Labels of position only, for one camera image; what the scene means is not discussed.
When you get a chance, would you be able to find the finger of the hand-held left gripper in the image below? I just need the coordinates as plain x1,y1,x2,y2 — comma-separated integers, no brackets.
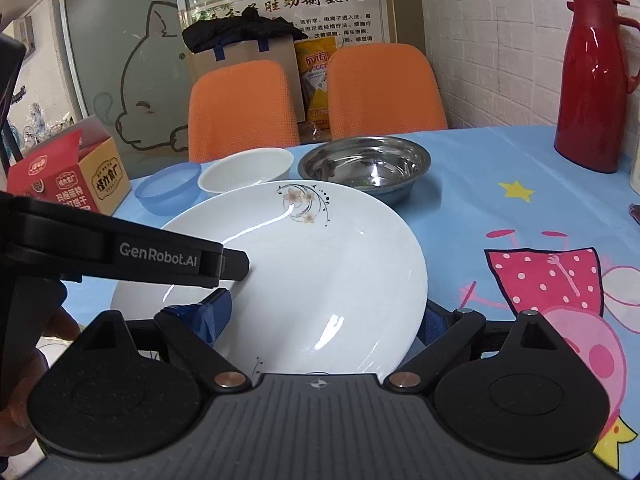
220,249,250,282

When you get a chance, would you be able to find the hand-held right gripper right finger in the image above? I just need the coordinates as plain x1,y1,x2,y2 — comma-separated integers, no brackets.
382,300,557,394

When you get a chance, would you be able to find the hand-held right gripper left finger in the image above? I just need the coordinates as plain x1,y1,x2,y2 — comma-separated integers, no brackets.
75,287,252,394

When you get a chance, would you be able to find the white flower print plate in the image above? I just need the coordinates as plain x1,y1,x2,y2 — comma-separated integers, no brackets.
110,180,429,379

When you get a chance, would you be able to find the person's left hand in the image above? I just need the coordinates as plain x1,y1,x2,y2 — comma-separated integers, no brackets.
0,305,83,461

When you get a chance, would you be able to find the red orange cardboard snack box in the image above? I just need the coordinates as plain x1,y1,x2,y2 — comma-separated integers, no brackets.
6,127,132,216

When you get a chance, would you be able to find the blue plastic bowl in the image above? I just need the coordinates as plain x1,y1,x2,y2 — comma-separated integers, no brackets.
136,161,202,216

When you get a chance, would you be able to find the white ceramic bowl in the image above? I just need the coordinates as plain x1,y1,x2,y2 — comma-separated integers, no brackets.
197,147,295,199

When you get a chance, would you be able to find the clear plastic bag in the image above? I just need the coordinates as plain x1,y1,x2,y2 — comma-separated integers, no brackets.
299,120,334,144

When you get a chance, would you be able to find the orange chair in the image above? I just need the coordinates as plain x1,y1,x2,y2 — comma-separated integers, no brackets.
327,43,449,142
188,60,301,163

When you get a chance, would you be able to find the stainless steel bowl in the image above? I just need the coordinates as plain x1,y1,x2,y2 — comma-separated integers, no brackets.
298,136,432,206

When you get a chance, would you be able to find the blue cartoon print tablecloth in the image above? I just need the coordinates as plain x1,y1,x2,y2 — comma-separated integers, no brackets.
37,125,640,476

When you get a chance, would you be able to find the yellow snack bag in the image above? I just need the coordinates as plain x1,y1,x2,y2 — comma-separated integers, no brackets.
294,36,339,129

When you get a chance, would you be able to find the cardboard box with black cloth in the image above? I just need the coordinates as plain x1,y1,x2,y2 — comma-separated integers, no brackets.
187,35,306,124

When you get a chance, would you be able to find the frosted glass door cat drawing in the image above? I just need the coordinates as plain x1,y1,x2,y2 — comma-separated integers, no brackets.
60,0,197,181

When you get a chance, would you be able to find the black cloth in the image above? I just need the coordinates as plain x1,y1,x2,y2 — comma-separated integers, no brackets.
182,10,309,54

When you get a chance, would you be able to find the red thermos jug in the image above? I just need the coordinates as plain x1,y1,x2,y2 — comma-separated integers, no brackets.
553,0,640,175

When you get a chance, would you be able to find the framed wall poster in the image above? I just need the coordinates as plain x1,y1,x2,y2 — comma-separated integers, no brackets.
177,0,399,47

